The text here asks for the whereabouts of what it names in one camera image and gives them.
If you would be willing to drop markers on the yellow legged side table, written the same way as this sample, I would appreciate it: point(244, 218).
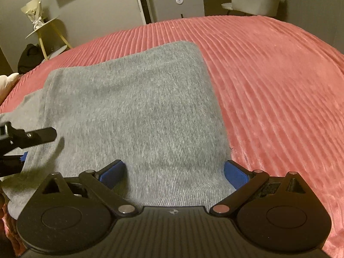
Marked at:
point(49, 37)

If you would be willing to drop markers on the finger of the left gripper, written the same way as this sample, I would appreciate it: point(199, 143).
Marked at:
point(12, 164)
point(11, 138)

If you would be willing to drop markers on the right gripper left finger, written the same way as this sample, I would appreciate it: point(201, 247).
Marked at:
point(100, 185)

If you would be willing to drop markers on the pink ribbed bedspread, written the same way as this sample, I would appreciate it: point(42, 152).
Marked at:
point(279, 87)

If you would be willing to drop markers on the pink plush pillow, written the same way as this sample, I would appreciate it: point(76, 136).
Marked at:
point(6, 85)

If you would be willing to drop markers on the grey sweatpants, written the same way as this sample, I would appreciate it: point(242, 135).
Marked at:
point(155, 110)

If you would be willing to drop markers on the black bag on floor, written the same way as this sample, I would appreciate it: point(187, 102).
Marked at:
point(30, 58)

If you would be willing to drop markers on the grey drawer cabinet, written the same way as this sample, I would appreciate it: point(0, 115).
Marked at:
point(178, 9)

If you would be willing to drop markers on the wrapped flower bouquet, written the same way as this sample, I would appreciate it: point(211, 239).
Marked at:
point(34, 11)

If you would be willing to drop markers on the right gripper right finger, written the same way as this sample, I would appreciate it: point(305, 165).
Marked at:
point(246, 183)

